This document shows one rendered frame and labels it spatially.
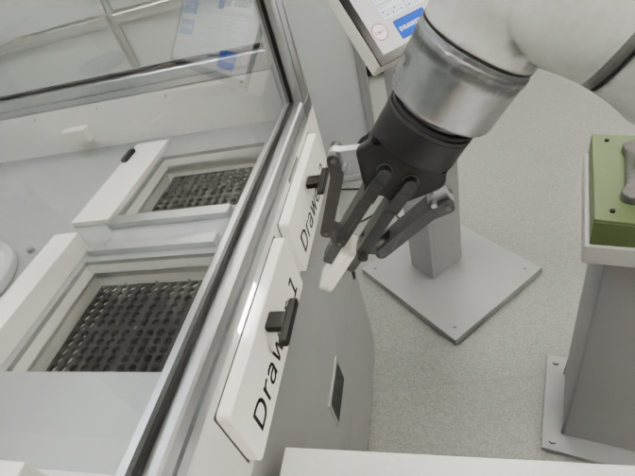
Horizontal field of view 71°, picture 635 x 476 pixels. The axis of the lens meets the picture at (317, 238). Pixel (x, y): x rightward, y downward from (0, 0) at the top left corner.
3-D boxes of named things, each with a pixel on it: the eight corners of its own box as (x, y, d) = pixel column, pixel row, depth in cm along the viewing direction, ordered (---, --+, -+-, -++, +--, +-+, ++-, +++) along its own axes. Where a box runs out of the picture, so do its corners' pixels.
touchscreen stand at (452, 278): (540, 273, 166) (577, -37, 101) (455, 346, 152) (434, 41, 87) (439, 218, 202) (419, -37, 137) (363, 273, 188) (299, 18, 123)
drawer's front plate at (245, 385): (303, 283, 75) (284, 235, 68) (262, 462, 54) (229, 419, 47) (293, 284, 76) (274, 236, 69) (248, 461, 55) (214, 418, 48)
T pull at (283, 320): (300, 301, 62) (297, 295, 61) (288, 348, 56) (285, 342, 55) (275, 302, 63) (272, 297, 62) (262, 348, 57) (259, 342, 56)
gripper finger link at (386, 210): (405, 153, 41) (420, 159, 41) (357, 233, 49) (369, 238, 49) (404, 178, 38) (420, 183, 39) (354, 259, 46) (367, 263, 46)
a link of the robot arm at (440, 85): (420, -5, 35) (386, 65, 39) (423, 37, 28) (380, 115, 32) (522, 44, 36) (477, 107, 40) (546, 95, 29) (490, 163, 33)
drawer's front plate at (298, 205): (328, 176, 98) (316, 131, 91) (305, 273, 77) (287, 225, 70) (320, 177, 99) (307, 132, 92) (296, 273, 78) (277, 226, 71)
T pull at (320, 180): (329, 171, 84) (328, 165, 83) (324, 195, 79) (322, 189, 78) (311, 174, 85) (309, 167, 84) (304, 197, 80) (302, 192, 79)
